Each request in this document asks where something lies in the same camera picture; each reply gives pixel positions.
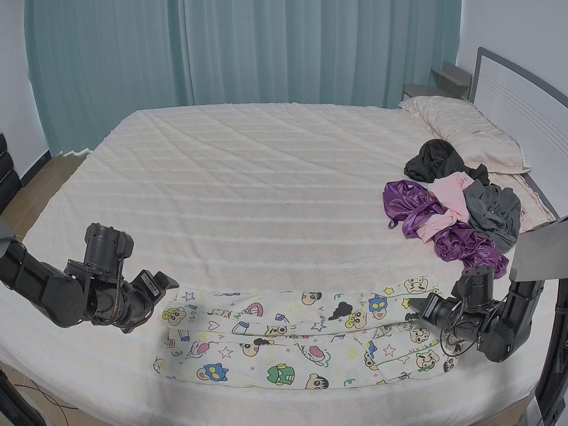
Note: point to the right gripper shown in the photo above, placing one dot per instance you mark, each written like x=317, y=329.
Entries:
x=448, y=317

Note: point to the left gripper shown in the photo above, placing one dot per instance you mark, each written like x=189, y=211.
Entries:
x=135, y=311

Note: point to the white printed pyjama top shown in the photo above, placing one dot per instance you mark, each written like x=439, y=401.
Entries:
x=266, y=326

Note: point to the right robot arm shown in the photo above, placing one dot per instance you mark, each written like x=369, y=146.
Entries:
x=519, y=309

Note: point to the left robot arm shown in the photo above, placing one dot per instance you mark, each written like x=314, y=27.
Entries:
x=44, y=291

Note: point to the bed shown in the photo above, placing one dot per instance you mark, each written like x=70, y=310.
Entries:
x=266, y=171

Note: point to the purple satin garment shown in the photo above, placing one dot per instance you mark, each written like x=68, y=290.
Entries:
x=470, y=251

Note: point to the dark grey garment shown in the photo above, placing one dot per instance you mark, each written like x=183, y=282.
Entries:
x=492, y=211

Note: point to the pink garment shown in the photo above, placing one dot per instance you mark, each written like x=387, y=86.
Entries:
x=448, y=193

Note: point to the black garment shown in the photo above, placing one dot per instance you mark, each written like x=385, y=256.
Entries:
x=432, y=158

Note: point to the pale pink pillow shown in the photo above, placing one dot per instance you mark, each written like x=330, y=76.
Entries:
x=461, y=122

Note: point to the grey bedside table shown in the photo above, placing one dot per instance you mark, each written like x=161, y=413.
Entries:
x=452, y=76

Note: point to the blue-green curtain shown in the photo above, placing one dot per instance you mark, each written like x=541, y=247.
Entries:
x=266, y=38

